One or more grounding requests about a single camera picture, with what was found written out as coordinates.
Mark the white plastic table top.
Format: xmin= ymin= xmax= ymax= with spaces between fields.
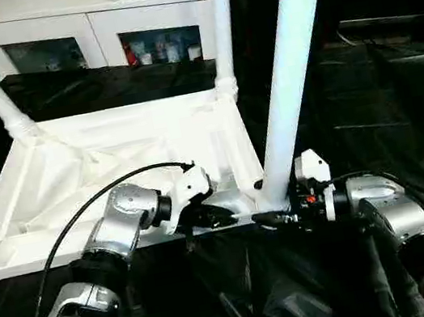
xmin=0 ymin=78 xmax=281 ymax=294

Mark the glossy black mat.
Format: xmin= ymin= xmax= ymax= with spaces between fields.
xmin=0 ymin=1 xmax=424 ymax=317

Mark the small red bottle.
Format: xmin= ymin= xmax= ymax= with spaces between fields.
xmin=123 ymin=42 xmax=139 ymax=67

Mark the long black bar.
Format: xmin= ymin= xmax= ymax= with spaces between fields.
xmin=338 ymin=5 xmax=424 ymax=40

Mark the white cabinet with glass doors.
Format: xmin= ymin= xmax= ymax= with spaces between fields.
xmin=0 ymin=0 xmax=226 ymax=97

